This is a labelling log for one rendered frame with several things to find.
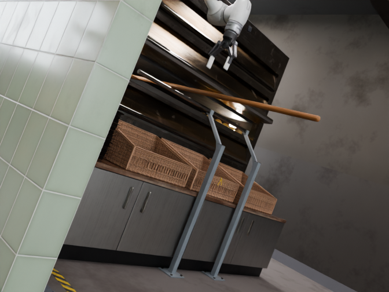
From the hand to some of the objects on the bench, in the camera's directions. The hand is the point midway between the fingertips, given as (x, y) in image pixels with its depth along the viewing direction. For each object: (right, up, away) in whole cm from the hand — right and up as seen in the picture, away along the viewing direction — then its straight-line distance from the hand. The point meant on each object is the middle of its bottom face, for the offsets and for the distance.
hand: (217, 66), depth 223 cm
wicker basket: (+24, -93, +140) cm, 170 cm away
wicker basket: (-53, -59, +53) cm, 95 cm away
